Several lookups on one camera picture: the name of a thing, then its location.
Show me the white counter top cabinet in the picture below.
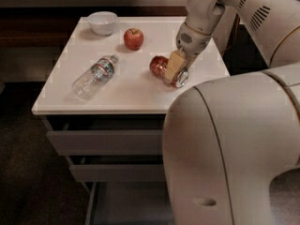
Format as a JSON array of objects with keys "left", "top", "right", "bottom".
[{"left": 31, "top": 15, "right": 231, "bottom": 186}]

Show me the red apple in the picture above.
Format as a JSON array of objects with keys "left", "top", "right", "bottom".
[{"left": 124, "top": 28, "right": 144, "bottom": 51}]

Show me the grey top drawer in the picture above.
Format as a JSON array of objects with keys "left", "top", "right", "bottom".
[{"left": 47, "top": 129, "right": 162, "bottom": 157}]

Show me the grey middle drawer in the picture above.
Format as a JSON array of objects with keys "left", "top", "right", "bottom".
[{"left": 69, "top": 155, "right": 165, "bottom": 182}]

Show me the orange cable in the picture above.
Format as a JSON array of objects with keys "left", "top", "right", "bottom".
[{"left": 219, "top": 0, "right": 300, "bottom": 56}]

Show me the white bowl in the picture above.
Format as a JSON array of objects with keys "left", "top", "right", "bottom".
[{"left": 87, "top": 11, "right": 117, "bottom": 36}]

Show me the black side cabinet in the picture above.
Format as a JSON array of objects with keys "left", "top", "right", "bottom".
[{"left": 221, "top": 16, "right": 267, "bottom": 75}]

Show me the red coke can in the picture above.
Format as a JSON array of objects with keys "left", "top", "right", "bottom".
[{"left": 149, "top": 55, "right": 189, "bottom": 88}]

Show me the grey bottom drawer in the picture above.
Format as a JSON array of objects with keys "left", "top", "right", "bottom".
[{"left": 84, "top": 182, "right": 173, "bottom": 225}]

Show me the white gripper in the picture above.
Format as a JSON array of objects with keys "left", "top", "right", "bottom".
[{"left": 164, "top": 22, "right": 212, "bottom": 83}]

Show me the grey drawer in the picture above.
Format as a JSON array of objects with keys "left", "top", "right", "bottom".
[
  {"left": 69, "top": 155, "right": 165, "bottom": 182},
  {"left": 84, "top": 182, "right": 173, "bottom": 225},
  {"left": 47, "top": 129, "right": 162, "bottom": 157}
]

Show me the clear plastic water bottle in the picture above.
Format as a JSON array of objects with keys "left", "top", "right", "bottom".
[{"left": 72, "top": 54, "right": 119, "bottom": 99}]

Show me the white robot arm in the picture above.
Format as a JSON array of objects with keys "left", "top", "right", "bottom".
[{"left": 162, "top": 0, "right": 300, "bottom": 225}]

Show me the dark wooden shelf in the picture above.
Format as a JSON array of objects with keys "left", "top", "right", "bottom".
[{"left": 0, "top": 7, "right": 187, "bottom": 47}]

